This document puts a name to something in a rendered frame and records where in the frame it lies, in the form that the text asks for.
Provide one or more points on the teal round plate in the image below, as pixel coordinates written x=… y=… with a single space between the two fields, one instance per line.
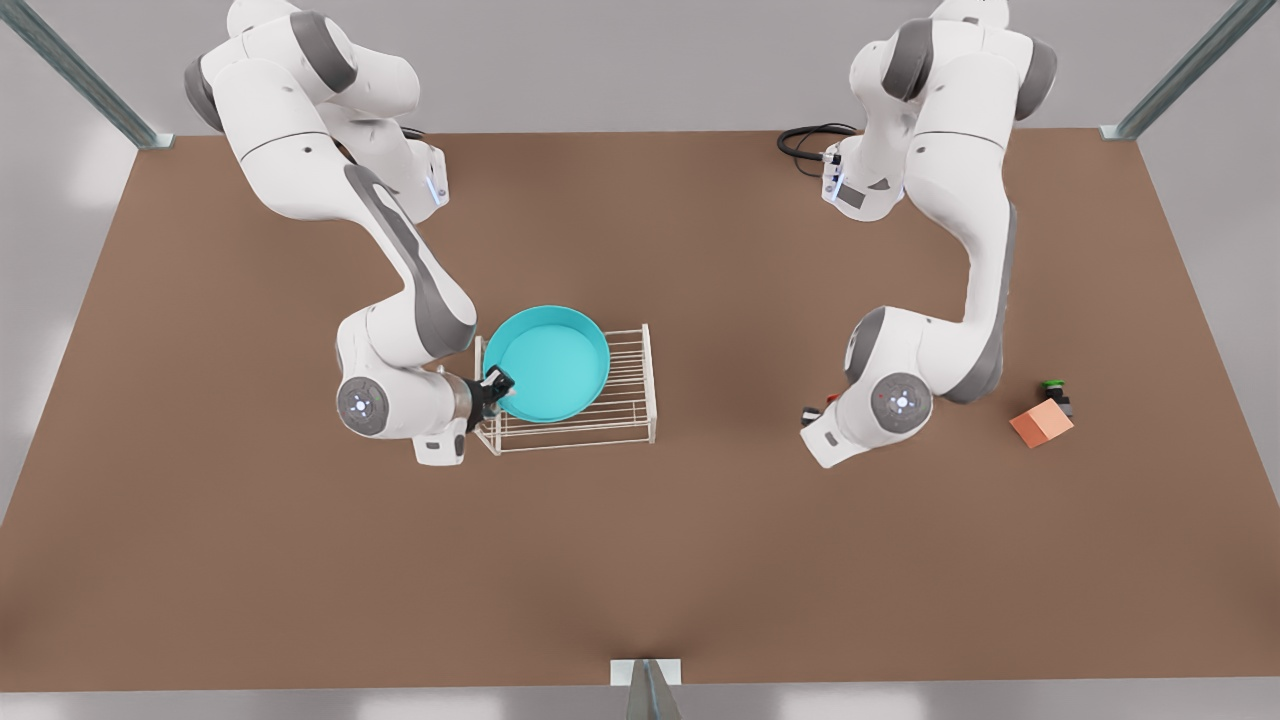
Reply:
x=550 y=362

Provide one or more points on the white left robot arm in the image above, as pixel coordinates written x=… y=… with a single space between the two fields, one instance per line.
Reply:
x=950 y=150

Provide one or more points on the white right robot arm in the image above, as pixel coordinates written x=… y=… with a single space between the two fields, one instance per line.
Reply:
x=300 y=130

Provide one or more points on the orange box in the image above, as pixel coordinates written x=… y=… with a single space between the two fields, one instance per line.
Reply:
x=1040 y=424

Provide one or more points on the green button switch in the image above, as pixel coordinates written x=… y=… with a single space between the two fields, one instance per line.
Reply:
x=1056 y=394

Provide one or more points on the silver frame post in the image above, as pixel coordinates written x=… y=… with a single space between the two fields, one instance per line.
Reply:
x=80 y=75
x=1185 y=70
x=648 y=685

